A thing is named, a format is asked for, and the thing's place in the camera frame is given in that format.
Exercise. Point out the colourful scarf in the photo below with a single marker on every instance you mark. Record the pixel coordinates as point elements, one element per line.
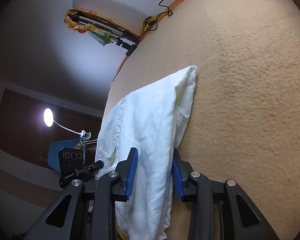
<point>100,36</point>

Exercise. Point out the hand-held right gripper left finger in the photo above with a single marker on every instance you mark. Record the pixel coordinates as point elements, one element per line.
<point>132,172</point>

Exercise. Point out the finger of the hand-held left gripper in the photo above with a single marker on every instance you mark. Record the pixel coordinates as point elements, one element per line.
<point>96,165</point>

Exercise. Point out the white shirt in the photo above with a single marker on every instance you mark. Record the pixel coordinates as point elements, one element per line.
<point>145,120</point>

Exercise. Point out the folded metal tripod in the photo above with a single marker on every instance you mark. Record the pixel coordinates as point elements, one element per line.
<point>100,22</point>

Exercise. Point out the dark wooden wardrobe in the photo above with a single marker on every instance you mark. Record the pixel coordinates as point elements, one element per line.
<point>20,120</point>

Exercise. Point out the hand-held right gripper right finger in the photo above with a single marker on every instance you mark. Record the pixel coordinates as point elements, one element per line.
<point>177,180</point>

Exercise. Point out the beige blanket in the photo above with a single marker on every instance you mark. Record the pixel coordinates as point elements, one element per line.
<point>240,80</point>

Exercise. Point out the white desk lamp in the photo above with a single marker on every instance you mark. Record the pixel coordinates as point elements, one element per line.
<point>48,117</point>

